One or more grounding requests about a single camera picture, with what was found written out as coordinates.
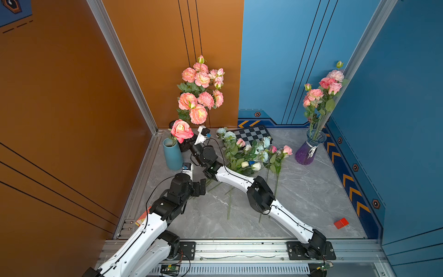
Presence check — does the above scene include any peach double bloom stem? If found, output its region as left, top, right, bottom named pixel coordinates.
left=177, top=55, right=212, bottom=93

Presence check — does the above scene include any left aluminium corner post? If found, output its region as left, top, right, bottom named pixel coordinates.
left=87, top=0, right=158, bottom=135

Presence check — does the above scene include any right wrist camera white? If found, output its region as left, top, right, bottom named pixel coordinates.
left=195, top=125, right=211, bottom=145

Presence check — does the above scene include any right aluminium corner post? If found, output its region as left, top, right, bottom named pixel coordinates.
left=320, top=0, right=398, bottom=128

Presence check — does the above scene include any blue purple glass vase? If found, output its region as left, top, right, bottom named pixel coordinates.
left=295, top=130, right=326, bottom=165

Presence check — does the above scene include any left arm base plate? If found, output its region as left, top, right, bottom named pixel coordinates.
left=168, top=241, right=196, bottom=261

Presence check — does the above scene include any red box left side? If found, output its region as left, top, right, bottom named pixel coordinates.
left=135, top=208, right=150, bottom=227

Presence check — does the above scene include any bunch of pink flowers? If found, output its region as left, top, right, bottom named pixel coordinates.
left=205, top=127, right=294, bottom=224

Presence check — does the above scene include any deep pink rose stem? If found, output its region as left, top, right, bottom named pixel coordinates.
left=168, top=120, right=194, bottom=146

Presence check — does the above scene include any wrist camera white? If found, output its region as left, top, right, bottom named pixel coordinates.
left=181, top=162, right=194, bottom=181
left=195, top=125, right=211, bottom=145

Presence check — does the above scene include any aluminium corner post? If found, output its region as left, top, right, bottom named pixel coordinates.
left=87, top=0, right=158, bottom=135
left=320, top=0, right=398, bottom=128

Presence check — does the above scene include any red block right side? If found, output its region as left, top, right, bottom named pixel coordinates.
left=334, top=218, right=349, bottom=229

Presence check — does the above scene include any pink multi bloom stem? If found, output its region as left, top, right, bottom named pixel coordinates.
left=197, top=90, right=224, bottom=110

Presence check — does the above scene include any large peach bloom stem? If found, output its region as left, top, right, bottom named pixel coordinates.
left=177, top=92, right=209, bottom=125

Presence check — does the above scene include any teal ceramic vase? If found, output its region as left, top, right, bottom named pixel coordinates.
left=163, top=138, right=183, bottom=171

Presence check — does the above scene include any pale pink carnation stem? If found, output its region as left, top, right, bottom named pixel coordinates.
left=326, top=61, right=345, bottom=83

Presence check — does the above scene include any black white chessboard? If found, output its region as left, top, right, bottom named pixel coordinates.
left=233, top=125, right=272, bottom=144

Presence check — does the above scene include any pink double bloom stem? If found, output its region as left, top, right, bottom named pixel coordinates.
left=303, top=84, right=326, bottom=139

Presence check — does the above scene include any left green circuit board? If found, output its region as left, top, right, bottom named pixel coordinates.
left=159, top=264, right=181, bottom=277

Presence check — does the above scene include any black cylindrical vase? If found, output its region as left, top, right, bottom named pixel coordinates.
left=167, top=120, right=196, bottom=152

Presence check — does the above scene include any pale pink double stem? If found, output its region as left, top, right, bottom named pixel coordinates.
left=209, top=68, right=225, bottom=90

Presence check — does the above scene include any aluminium front rail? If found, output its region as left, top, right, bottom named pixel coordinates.
left=181, top=238, right=388, bottom=264

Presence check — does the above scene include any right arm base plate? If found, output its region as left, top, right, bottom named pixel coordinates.
left=286, top=241, right=336, bottom=260

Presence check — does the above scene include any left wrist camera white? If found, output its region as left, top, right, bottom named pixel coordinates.
left=181, top=162, right=194, bottom=181

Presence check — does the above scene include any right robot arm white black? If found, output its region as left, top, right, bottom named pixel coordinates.
left=183, top=135, right=327, bottom=260

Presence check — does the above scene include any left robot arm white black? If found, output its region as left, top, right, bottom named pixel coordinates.
left=83, top=173, right=206, bottom=277

